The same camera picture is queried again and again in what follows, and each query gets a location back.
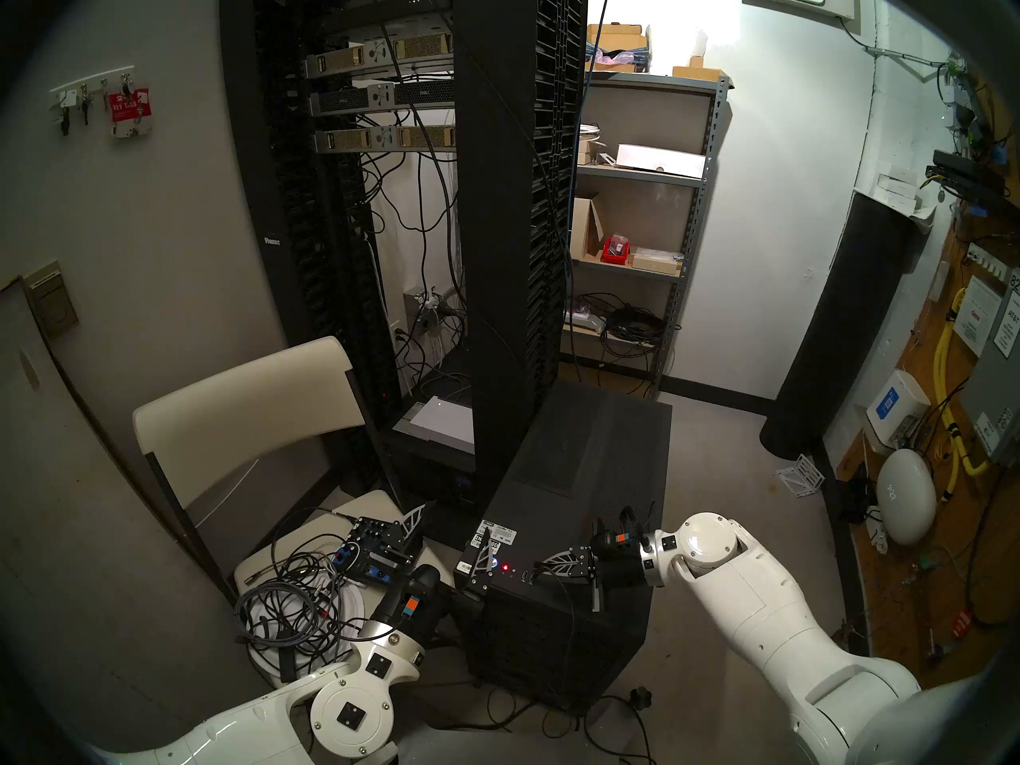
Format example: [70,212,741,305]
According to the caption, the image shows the leaning grey board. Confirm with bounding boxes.
[0,277,264,740]

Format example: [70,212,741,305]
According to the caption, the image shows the flat tan box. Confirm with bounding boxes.
[630,248,685,277]

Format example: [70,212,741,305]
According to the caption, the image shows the grey braided USB cable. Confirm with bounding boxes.
[520,568,638,742]

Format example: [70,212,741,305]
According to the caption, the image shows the black workstation tower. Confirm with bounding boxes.
[458,379,673,712]

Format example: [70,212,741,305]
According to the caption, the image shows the white egg-shaped device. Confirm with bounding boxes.
[875,449,938,547]

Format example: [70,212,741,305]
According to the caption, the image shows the beige wall box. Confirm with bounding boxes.
[22,261,79,338]

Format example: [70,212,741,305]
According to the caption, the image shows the silver flat device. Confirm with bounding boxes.
[394,395,475,455]

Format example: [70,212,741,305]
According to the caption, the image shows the grey metal shelf unit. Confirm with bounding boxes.
[562,70,734,398]

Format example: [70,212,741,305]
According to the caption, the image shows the black wall-mounted device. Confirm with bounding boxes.
[926,150,1006,198]

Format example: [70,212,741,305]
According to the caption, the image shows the black cable bundle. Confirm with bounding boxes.
[598,301,670,358]

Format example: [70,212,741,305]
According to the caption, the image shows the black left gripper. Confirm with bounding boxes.
[373,504,496,641]

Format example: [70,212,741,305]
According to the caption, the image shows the white flat box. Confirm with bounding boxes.
[616,143,707,179]

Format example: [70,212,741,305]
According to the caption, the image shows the grey utility box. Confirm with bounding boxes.
[960,269,1020,465]

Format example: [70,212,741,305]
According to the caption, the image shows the grey wall outlet box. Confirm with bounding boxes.
[404,287,463,338]

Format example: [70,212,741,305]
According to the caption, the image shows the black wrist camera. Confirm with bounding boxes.
[590,518,645,554]
[390,564,443,625]

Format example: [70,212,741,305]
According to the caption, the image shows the tangled grey black cables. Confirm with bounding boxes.
[233,532,383,685]

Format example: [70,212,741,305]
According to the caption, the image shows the white router blue label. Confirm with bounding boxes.
[866,369,932,451]

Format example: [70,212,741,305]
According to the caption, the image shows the black blue audio mixer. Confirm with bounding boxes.
[335,516,423,593]

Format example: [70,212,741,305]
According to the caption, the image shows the white key hook rail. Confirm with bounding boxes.
[49,72,135,107]

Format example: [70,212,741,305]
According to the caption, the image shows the white paper notice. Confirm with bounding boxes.
[954,276,1003,358]

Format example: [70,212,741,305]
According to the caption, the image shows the small white box stack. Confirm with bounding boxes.
[873,168,940,218]

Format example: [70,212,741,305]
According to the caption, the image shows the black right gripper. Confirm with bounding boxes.
[534,544,652,614]

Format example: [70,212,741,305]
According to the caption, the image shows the black server rack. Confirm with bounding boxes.
[219,0,590,493]

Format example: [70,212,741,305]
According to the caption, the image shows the open cardboard box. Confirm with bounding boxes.
[570,194,606,262]

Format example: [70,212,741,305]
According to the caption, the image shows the cream folding chair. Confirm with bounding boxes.
[131,335,455,704]

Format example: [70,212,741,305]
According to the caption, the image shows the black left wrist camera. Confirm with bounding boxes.
[390,564,443,625]

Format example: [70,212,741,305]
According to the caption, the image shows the yellow cable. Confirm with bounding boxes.
[934,288,989,501]

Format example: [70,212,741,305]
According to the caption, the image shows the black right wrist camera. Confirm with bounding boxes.
[590,518,645,554]

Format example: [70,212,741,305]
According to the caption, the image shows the gold-faced rack switch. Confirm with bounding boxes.
[303,32,455,79]
[313,124,457,153]

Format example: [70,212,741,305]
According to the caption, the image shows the brown cardboard box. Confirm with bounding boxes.
[587,24,650,53]

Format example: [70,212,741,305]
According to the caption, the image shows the pink plastic bag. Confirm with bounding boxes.
[586,46,650,73]

